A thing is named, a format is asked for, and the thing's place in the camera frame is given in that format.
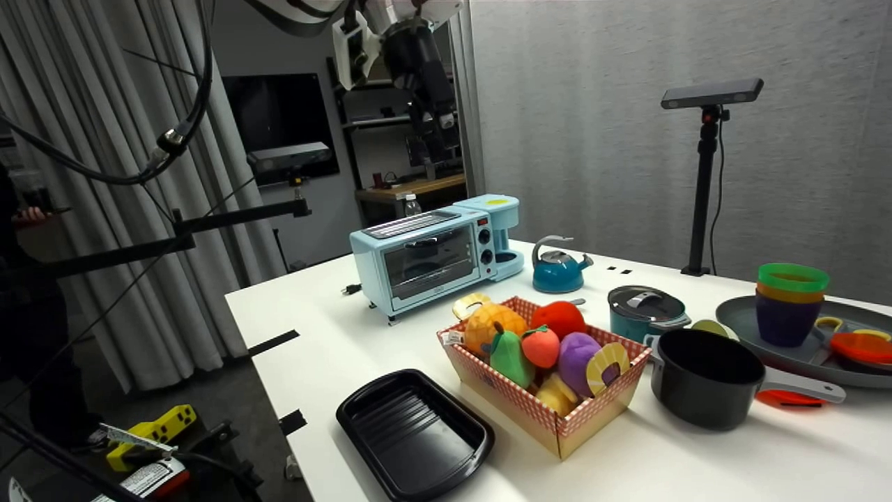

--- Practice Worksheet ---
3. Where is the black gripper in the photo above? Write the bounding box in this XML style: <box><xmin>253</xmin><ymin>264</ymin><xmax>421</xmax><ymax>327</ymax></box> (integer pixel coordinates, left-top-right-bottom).
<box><xmin>381</xmin><ymin>17</ymin><xmax>463</xmax><ymax>123</ymax></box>

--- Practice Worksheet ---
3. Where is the glass pot lid grey handle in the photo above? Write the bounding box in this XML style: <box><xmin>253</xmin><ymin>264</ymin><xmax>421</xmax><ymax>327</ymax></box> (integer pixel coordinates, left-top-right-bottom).
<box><xmin>607</xmin><ymin>284</ymin><xmax>690</xmax><ymax>330</ymax></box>

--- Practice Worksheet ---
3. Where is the blue toy pot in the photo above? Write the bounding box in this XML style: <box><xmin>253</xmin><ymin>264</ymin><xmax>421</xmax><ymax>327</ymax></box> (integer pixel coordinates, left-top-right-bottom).
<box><xmin>607</xmin><ymin>303</ymin><xmax>695</xmax><ymax>345</ymax></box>

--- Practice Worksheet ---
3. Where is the dark storage shelf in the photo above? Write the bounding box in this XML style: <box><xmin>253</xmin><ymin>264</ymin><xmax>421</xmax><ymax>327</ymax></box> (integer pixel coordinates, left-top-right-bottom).
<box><xmin>325</xmin><ymin>54</ymin><xmax>467</xmax><ymax>229</ymax></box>

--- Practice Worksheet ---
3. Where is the black monitor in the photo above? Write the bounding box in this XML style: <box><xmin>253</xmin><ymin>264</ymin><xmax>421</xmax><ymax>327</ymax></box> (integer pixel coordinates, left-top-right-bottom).
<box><xmin>219</xmin><ymin>69</ymin><xmax>342</xmax><ymax>188</ymax></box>

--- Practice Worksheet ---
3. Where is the light blue toy toaster oven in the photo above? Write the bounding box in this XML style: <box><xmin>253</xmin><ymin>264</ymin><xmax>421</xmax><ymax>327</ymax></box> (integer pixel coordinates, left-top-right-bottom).
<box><xmin>349</xmin><ymin>193</ymin><xmax>527</xmax><ymax>323</ymax></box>

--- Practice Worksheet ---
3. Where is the cream toy slice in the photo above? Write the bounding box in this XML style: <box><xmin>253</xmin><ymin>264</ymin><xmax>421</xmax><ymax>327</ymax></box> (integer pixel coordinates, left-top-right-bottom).
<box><xmin>449</xmin><ymin>291</ymin><xmax>495</xmax><ymax>323</ymax></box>

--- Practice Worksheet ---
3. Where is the blue toy kettle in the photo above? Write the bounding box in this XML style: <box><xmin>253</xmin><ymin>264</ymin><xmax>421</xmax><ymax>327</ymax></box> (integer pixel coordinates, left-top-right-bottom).
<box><xmin>529</xmin><ymin>234</ymin><xmax>597</xmax><ymax>296</ymax></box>

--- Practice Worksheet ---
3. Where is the orange toy fruit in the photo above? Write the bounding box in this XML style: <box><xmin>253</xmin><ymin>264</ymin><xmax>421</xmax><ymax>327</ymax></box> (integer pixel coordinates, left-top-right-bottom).
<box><xmin>463</xmin><ymin>303</ymin><xmax>529</xmax><ymax>363</ymax></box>

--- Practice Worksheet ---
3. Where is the red toy tomato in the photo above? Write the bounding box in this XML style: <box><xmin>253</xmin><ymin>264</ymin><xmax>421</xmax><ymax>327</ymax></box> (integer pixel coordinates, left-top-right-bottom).
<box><xmin>529</xmin><ymin>298</ymin><xmax>591</xmax><ymax>344</ymax></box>

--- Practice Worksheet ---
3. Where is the red orange toy peach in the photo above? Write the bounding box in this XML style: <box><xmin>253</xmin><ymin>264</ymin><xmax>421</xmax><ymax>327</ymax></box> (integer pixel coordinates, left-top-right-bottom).
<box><xmin>519</xmin><ymin>327</ymin><xmax>564</xmax><ymax>374</ymax></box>

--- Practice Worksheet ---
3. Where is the green toy pear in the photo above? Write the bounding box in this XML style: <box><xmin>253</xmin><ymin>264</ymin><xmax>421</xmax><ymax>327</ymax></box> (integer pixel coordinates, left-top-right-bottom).
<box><xmin>487</xmin><ymin>330</ymin><xmax>537</xmax><ymax>393</ymax></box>

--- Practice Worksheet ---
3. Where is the black table clamp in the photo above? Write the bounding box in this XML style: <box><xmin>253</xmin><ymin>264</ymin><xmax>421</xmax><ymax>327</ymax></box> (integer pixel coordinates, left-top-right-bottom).
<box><xmin>219</xmin><ymin>327</ymin><xmax>304</xmax><ymax>369</ymax></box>
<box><xmin>276</xmin><ymin>407</ymin><xmax>309</xmax><ymax>437</ymax></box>

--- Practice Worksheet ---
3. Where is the purple toy plum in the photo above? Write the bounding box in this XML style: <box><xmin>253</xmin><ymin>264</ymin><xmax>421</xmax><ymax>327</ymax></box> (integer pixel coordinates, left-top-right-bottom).
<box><xmin>555</xmin><ymin>331</ymin><xmax>604</xmax><ymax>402</ymax></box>

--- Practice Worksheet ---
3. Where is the yellow toy banana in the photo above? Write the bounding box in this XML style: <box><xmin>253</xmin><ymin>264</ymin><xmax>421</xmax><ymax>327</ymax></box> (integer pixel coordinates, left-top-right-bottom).
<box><xmin>534</xmin><ymin>372</ymin><xmax>583</xmax><ymax>419</ymax></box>

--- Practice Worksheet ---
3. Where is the yellow purple toy slice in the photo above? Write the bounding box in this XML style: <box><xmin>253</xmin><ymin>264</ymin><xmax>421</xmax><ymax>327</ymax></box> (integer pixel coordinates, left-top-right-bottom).
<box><xmin>583</xmin><ymin>341</ymin><xmax>636</xmax><ymax>402</ymax></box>

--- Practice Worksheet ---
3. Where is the red checkered cardboard basket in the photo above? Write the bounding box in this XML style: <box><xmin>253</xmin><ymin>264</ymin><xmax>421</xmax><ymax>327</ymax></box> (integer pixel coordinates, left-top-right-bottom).
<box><xmin>435</xmin><ymin>292</ymin><xmax>654</xmax><ymax>462</ymax></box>

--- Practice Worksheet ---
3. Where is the black baking tray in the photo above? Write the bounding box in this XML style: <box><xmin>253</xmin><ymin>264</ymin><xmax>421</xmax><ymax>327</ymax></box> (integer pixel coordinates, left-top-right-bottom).
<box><xmin>334</xmin><ymin>365</ymin><xmax>495</xmax><ymax>502</ymax></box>

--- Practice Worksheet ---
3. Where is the yellow-green plastic bowl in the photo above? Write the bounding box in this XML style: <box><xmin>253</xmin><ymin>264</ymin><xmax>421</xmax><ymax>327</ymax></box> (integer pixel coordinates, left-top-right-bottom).
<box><xmin>690</xmin><ymin>317</ymin><xmax>741</xmax><ymax>344</ymax></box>

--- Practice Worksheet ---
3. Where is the grey round plate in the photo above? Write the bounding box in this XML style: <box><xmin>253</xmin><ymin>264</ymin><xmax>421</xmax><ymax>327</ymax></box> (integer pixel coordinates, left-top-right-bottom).
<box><xmin>714</xmin><ymin>292</ymin><xmax>892</xmax><ymax>393</ymax></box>

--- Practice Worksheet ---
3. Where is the green plastic cup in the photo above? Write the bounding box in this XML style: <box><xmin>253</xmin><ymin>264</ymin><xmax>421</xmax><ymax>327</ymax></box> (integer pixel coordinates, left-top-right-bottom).
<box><xmin>756</xmin><ymin>261</ymin><xmax>834</xmax><ymax>298</ymax></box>

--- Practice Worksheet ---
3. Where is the orange plastic cup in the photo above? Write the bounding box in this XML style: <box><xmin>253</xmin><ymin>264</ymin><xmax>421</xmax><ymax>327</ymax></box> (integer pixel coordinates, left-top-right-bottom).
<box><xmin>756</xmin><ymin>284</ymin><xmax>828</xmax><ymax>310</ymax></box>

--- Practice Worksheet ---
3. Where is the purple plastic cup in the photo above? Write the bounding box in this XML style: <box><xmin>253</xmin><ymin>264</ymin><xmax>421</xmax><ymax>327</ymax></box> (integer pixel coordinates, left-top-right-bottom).
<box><xmin>752</xmin><ymin>296</ymin><xmax>824</xmax><ymax>351</ymax></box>

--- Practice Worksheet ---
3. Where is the red toy plate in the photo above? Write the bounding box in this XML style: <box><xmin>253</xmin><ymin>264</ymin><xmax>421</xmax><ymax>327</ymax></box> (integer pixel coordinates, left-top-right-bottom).
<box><xmin>756</xmin><ymin>387</ymin><xmax>828</xmax><ymax>413</ymax></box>

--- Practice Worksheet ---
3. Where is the small orange plate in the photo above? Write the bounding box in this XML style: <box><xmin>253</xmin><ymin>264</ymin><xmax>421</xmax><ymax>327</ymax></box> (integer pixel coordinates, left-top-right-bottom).
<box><xmin>828</xmin><ymin>330</ymin><xmax>892</xmax><ymax>374</ymax></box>

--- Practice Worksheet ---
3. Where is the black looped cable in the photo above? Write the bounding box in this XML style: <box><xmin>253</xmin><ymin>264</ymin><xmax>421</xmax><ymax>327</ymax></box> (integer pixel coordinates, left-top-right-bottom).
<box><xmin>0</xmin><ymin>0</ymin><xmax>217</xmax><ymax>189</ymax></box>

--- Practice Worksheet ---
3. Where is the black camera bar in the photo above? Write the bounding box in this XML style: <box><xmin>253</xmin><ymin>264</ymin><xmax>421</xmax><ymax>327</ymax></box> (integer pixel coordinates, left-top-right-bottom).
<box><xmin>657</xmin><ymin>79</ymin><xmax>766</xmax><ymax>115</ymax></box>

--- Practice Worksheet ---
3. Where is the black camera stand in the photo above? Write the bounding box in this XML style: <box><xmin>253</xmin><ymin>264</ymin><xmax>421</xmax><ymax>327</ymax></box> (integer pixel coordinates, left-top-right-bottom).
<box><xmin>679</xmin><ymin>105</ymin><xmax>734</xmax><ymax>278</ymax></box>

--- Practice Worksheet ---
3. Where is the black saucepan grey handle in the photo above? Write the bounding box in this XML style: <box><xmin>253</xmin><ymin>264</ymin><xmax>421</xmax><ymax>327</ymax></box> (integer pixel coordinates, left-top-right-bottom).
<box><xmin>646</xmin><ymin>327</ymin><xmax>849</xmax><ymax>434</ymax></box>

